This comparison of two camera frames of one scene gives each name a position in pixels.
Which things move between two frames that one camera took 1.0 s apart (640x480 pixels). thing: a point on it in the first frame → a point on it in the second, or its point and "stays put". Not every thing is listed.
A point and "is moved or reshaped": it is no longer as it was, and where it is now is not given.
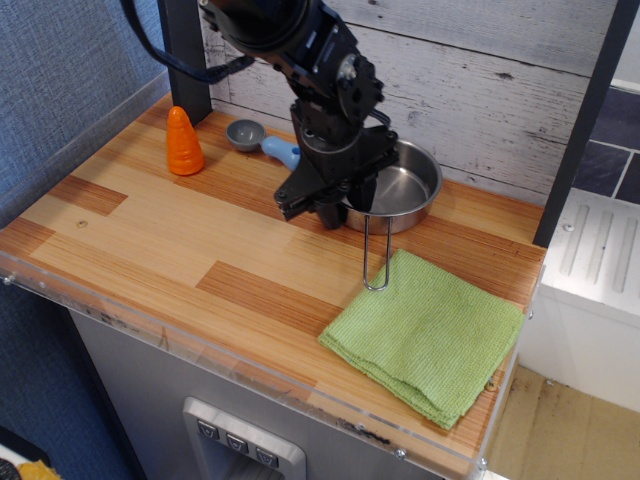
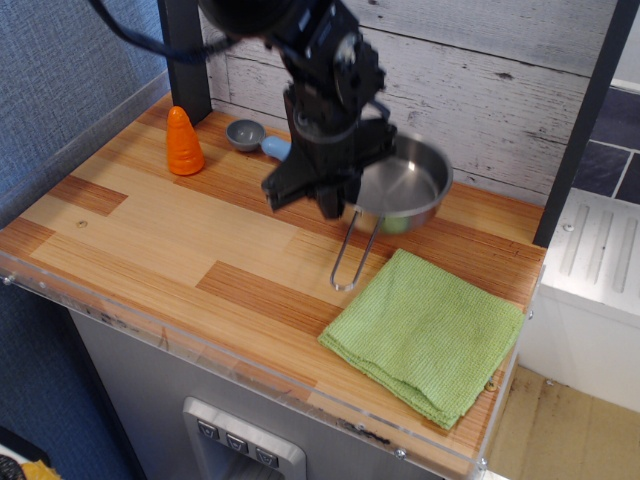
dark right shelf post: (586, 119) stays put
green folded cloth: (438, 340) stays put
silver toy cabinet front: (148, 383) stays put
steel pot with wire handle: (405, 193) is moved or reshaped
